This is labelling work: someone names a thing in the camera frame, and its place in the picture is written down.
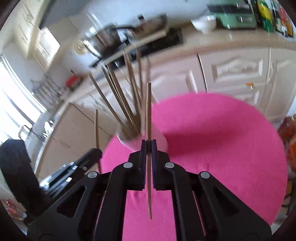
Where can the white ceramic bowl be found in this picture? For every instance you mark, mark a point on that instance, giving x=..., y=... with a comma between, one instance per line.
x=205, y=24

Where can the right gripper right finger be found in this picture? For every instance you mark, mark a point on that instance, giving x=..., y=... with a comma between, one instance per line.
x=204, y=209

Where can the red lid container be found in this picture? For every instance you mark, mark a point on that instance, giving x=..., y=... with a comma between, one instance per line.
x=73, y=81

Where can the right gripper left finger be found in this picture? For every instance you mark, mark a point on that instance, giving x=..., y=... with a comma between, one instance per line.
x=94, y=208

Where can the pink round tablecloth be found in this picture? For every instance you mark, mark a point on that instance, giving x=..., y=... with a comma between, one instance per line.
x=209, y=132

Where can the black gas hob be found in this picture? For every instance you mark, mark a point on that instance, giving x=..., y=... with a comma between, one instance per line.
x=172, y=38

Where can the amber oil jug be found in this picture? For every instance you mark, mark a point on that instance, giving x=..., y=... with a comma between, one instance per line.
x=286, y=131

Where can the wok with glass lid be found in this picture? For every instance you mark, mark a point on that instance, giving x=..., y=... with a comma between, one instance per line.
x=145, y=28

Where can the lower base cabinets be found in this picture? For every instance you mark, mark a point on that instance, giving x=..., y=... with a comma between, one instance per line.
x=263, y=77

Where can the green yellow oil bottle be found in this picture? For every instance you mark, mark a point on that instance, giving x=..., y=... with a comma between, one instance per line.
x=265, y=14

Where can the steel stock pot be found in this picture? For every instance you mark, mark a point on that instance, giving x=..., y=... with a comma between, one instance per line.
x=101, y=42

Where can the upper wall cabinets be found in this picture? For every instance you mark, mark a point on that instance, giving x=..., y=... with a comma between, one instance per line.
x=45, y=43

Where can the wall utensil rack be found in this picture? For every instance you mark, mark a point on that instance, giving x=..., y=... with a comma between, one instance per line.
x=47, y=92

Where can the pink cup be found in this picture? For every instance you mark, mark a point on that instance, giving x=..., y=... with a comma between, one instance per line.
x=135, y=143

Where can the sauce bottles group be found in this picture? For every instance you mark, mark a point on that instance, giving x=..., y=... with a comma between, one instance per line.
x=282, y=22

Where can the green electric grill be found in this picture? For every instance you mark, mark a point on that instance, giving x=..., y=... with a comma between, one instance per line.
x=232, y=15

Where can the window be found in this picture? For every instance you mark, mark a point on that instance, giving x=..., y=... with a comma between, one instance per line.
x=19, y=109

